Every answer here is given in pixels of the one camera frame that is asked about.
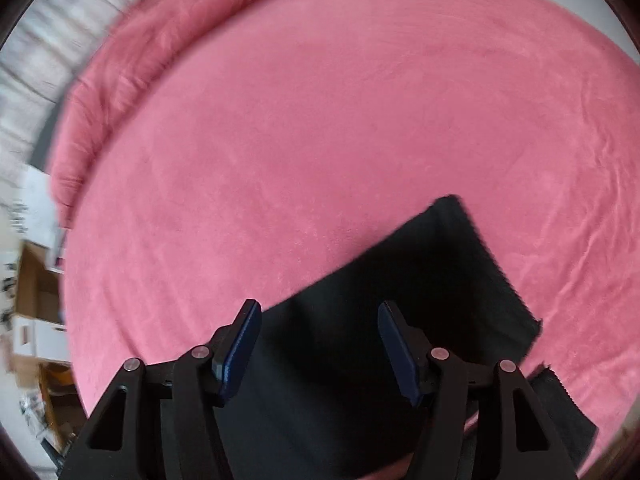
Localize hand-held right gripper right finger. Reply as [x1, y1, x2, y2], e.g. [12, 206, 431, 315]
[377, 301, 581, 480]

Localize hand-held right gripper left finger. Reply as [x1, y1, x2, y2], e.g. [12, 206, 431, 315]
[57, 299, 263, 480]

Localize black pants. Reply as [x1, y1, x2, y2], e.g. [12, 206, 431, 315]
[160, 194, 598, 480]

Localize brown wooden furniture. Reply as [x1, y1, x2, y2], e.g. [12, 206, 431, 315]
[37, 360, 86, 453]

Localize cardboard box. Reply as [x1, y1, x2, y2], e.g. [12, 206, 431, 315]
[12, 242, 66, 323]

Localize bed with pink sheet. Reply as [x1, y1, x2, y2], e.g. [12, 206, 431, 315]
[47, 0, 640, 476]

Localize white nightstand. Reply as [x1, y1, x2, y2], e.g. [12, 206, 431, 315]
[17, 166, 66, 263]

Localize pink duvet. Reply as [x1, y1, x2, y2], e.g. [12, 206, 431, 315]
[47, 0, 351, 231]

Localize white patterned curtain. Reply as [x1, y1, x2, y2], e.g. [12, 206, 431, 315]
[0, 0, 201, 181]

